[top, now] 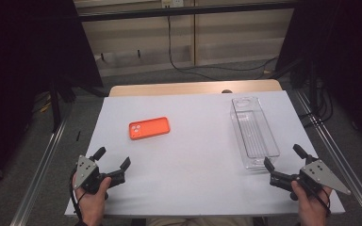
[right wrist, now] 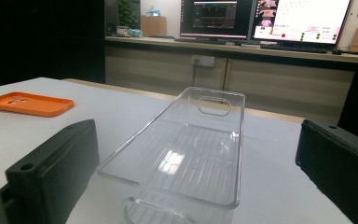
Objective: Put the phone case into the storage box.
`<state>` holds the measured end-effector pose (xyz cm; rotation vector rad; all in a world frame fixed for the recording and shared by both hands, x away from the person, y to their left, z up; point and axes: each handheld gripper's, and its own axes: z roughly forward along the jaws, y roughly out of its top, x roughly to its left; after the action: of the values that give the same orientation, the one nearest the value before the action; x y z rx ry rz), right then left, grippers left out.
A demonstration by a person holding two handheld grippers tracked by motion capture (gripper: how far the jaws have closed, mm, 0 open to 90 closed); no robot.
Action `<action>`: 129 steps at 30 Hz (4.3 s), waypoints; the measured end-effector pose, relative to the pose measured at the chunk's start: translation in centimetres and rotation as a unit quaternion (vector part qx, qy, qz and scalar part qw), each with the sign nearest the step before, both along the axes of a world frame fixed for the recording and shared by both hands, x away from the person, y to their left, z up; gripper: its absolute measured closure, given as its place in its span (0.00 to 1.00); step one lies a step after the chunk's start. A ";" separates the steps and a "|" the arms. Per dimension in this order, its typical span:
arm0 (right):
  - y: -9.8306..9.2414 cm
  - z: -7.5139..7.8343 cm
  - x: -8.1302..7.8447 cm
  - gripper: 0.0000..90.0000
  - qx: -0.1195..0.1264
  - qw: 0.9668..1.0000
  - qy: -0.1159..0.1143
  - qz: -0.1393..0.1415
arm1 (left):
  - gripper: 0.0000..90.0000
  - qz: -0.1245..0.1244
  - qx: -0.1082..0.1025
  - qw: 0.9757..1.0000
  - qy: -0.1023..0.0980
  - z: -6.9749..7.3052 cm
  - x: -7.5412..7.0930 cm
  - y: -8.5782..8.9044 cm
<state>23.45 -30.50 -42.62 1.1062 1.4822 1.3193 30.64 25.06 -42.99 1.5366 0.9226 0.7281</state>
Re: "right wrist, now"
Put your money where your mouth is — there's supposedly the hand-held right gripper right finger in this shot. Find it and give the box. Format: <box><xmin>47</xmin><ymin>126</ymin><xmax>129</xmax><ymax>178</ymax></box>
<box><xmin>295</xmin><ymin>119</ymin><xmax>358</xmax><ymax>224</ymax></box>

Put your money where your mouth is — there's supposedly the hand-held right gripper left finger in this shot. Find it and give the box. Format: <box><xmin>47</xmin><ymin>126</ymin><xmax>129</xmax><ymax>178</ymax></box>
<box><xmin>5</xmin><ymin>119</ymin><xmax>101</xmax><ymax>224</ymax></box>

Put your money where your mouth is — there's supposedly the orange phone case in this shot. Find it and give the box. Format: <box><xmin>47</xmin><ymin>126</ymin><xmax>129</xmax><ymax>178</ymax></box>
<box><xmin>0</xmin><ymin>91</ymin><xmax>76</xmax><ymax>119</ymax></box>

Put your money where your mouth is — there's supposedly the clear plastic bin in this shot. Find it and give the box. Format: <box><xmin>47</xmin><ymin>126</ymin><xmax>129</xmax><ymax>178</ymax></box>
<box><xmin>96</xmin><ymin>86</ymin><xmax>246</xmax><ymax>224</ymax></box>

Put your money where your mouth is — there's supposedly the long beige counter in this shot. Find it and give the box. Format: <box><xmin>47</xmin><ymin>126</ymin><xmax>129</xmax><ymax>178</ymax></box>
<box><xmin>104</xmin><ymin>35</ymin><xmax>358</xmax><ymax>125</ymax></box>

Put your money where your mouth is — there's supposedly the black keyboard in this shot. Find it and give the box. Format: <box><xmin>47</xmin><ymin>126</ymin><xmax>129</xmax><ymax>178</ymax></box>
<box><xmin>174</xmin><ymin>36</ymin><xmax>227</xmax><ymax>46</ymax></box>
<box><xmin>259</xmin><ymin>42</ymin><xmax>330</xmax><ymax>54</ymax></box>

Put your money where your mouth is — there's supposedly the bright screen monitor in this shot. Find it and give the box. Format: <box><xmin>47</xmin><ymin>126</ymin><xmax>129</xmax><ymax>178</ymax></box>
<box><xmin>251</xmin><ymin>0</ymin><xmax>353</xmax><ymax>46</ymax></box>

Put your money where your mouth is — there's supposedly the small jar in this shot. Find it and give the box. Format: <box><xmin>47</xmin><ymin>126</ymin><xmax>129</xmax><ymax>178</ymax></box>
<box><xmin>116</xmin><ymin>25</ymin><xmax>130</xmax><ymax>37</ymax></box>

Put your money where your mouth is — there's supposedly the green plant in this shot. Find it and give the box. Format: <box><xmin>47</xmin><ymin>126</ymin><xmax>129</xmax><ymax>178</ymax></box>
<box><xmin>117</xmin><ymin>0</ymin><xmax>140</xmax><ymax>30</ymax></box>

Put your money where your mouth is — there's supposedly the brown cardboard box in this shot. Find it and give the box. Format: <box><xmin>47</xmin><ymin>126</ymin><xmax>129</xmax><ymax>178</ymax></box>
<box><xmin>140</xmin><ymin>15</ymin><xmax>168</xmax><ymax>38</ymax></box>

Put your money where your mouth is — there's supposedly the dark screen monitor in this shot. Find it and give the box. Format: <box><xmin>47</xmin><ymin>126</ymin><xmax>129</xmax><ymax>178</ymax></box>
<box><xmin>179</xmin><ymin>0</ymin><xmax>257</xmax><ymax>40</ymax></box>

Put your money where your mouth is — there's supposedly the black power cable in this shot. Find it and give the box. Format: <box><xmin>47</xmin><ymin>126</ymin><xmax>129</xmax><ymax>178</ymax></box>
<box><xmin>191</xmin><ymin>61</ymin><xmax>198</xmax><ymax>88</ymax></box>

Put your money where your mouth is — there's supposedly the white wall socket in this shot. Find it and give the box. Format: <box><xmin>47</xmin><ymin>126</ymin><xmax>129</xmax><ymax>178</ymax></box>
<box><xmin>191</xmin><ymin>54</ymin><xmax>216</xmax><ymax>68</ymax></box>

